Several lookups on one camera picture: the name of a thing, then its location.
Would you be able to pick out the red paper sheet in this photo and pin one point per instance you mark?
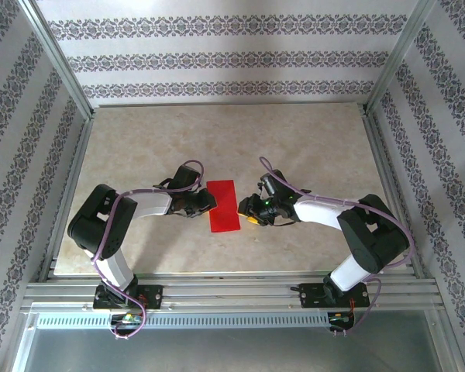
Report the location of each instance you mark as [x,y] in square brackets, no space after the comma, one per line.
[224,217]

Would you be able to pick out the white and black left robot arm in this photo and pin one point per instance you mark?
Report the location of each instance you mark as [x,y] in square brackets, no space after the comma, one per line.
[100,221]

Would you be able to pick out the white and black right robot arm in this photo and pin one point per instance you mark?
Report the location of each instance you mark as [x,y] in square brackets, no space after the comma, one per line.
[372,240]

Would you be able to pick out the grey metal sheet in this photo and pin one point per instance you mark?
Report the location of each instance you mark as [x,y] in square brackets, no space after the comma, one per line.
[232,352]

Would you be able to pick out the small electronics board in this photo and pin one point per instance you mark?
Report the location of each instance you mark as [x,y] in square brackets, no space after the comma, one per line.
[339,318]
[128,318]

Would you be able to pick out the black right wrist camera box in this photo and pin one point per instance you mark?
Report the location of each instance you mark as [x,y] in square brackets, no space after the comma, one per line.
[270,184]

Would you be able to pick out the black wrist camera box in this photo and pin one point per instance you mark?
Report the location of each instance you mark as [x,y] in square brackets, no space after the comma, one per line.
[270,184]
[186,177]

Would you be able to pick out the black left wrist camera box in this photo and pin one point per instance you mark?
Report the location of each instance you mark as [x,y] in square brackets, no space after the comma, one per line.
[186,177]

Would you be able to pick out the wide aluminium rail beam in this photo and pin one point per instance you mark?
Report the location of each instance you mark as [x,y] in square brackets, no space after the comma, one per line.
[232,290]

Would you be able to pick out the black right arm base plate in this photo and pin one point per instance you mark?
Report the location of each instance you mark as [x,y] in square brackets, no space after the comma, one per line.
[314,294]

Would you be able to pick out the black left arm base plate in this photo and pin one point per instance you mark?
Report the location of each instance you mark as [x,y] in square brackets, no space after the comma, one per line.
[155,296]

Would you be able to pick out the aluminium side rail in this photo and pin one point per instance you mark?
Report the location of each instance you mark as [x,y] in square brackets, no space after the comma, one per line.
[69,186]
[383,155]

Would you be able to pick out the aluminium frame post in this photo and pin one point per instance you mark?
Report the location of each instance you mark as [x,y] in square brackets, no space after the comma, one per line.
[400,50]
[58,58]

